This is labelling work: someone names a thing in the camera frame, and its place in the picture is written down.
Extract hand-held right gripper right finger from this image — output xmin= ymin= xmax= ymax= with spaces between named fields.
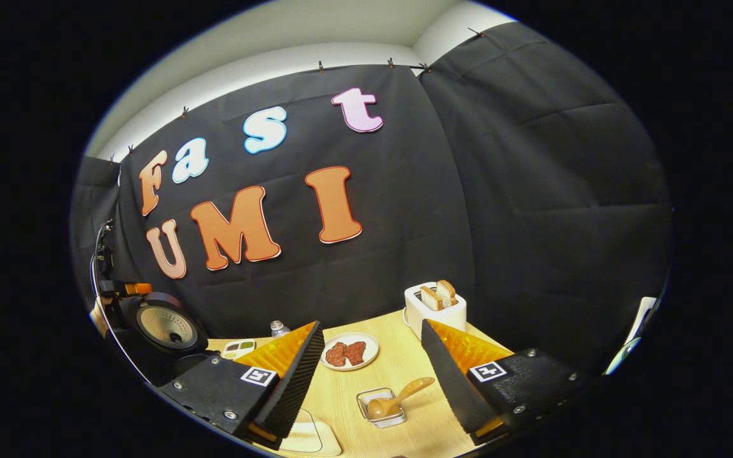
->
xmin=419 ymin=318 xmax=596 ymax=446

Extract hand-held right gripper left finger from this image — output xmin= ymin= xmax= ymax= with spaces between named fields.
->
xmin=157 ymin=321 xmax=326 ymax=449

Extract dark grey rice cooker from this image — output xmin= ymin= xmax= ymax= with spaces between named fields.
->
xmin=117 ymin=291 xmax=209 ymax=384

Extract wooden spoon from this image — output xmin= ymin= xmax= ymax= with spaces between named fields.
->
xmin=366 ymin=377 xmax=436 ymax=420

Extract white rice heap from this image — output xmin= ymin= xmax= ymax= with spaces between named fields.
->
xmin=284 ymin=427 xmax=324 ymax=454

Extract clear glass rice container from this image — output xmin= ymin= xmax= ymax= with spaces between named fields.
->
xmin=277 ymin=408 xmax=343 ymax=457

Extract white toaster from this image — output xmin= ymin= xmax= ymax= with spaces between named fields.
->
xmin=403 ymin=282 xmax=468 ymax=341

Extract white divided sauce dish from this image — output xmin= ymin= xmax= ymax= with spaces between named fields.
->
xmin=221 ymin=339 xmax=256 ymax=359

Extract white round plate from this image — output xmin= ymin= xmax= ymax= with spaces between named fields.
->
xmin=320 ymin=332 xmax=380 ymax=371

